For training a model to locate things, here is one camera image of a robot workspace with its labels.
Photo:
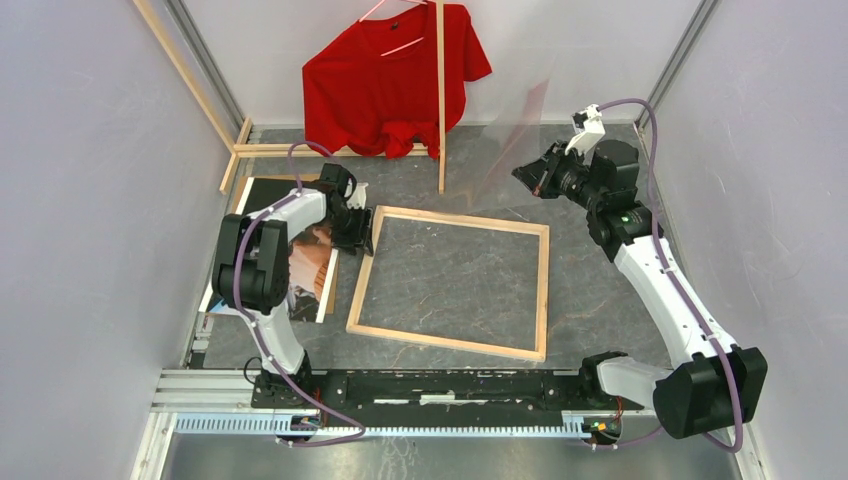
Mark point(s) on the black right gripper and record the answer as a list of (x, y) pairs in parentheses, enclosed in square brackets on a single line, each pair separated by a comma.
[(539, 175)]

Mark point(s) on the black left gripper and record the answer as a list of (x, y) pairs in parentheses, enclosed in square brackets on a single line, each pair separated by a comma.
[(361, 237)]

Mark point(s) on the clear acrylic glazing sheet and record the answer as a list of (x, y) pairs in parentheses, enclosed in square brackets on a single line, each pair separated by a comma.
[(511, 140)]

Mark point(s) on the brown cardboard backing board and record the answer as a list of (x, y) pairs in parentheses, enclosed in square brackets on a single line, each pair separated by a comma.
[(331, 285)]

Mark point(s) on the light wooden picture frame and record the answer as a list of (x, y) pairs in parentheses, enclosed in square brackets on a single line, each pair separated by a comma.
[(460, 282)]

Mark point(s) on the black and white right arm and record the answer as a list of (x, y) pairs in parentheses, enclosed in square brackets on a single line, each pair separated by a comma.
[(713, 383)]

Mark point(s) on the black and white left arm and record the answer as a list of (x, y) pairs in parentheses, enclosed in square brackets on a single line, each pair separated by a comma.
[(251, 269)]

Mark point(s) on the wooden clothes rack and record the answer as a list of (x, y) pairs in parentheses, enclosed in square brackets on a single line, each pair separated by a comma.
[(237, 146)]

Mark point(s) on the red t-shirt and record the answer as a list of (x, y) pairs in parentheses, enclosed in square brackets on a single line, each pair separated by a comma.
[(383, 106)]

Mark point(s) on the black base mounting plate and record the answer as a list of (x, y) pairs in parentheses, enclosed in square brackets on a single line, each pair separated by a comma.
[(348, 391)]

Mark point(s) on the pink clothes hanger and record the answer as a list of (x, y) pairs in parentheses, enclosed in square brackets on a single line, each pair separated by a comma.
[(390, 36)]

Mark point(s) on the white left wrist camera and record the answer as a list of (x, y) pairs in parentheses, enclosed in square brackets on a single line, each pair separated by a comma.
[(358, 197)]

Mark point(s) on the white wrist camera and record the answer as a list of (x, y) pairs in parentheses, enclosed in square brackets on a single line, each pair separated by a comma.
[(589, 130), (358, 197)]

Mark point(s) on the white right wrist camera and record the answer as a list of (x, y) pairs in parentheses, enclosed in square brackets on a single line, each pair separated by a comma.
[(589, 130)]

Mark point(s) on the right aluminium corner post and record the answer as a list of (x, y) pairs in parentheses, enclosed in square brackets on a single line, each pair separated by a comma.
[(695, 27)]

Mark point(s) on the aluminium corner post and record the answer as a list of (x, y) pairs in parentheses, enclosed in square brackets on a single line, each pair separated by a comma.
[(695, 27), (221, 93)]

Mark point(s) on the aluminium rail frame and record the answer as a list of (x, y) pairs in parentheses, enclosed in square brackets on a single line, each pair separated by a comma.
[(415, 424)]

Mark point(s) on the left aluminium corner post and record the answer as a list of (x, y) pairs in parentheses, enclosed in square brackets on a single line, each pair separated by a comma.
[(221, 93)]

